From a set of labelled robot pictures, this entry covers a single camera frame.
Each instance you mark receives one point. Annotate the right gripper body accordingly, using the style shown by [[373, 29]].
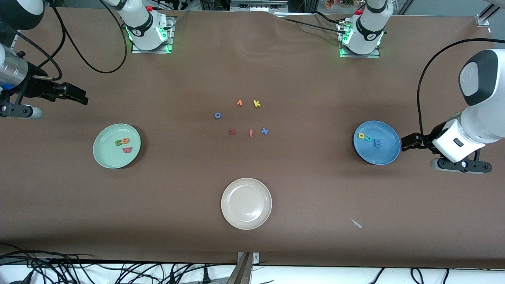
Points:
[[38, 86]]

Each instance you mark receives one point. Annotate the blue foam letter E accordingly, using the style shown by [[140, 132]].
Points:
[[377, 143]]

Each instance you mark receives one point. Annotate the teal foam letter a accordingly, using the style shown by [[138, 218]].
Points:
[[369, 139]]

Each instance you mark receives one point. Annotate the yellow foam letter d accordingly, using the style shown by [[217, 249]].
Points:
[[360, 136]]

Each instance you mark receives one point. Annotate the green foam letter u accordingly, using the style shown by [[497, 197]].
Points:
[[118, 143]]

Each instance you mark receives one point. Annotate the orange foam letter e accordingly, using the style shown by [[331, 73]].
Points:
[[126, 139]]

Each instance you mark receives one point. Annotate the pink foam letter w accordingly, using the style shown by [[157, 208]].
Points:
[[127, 150]]

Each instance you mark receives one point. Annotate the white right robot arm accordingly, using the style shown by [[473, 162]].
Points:
[[142, 23]]

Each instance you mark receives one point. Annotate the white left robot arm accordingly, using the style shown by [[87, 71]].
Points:
[[487, 124]]

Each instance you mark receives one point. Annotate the blue plate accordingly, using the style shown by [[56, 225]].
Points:
[[378, 156]]

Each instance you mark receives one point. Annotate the light green plate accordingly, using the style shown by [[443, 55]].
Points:
[[108, 157]]

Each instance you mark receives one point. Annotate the small white paper scrap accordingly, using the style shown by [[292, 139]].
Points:
[[356, 223]]

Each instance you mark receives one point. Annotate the blue foam letter x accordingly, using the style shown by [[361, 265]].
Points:
[[264, 131]]

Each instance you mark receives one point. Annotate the orange decorative object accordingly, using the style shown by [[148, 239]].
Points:
[[339, 3]]

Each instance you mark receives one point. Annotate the yellow foam letter k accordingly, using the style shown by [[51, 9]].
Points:
[[256, 103]]

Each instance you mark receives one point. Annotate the beige plate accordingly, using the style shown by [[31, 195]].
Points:
[[246, 204]]

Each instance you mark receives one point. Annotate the grey metal box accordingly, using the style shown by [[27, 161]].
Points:
[[256, 5]]

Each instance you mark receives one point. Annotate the black power plug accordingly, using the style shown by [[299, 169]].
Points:
[[205, 276]]

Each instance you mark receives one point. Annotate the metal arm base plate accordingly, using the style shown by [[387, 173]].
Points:
[[375, 56], [136, 50]]

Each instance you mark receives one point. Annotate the aluminium frame profile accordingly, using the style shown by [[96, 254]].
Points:
[[483, 17]]

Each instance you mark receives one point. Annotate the metal table bracket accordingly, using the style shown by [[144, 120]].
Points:
[[244, 272]]

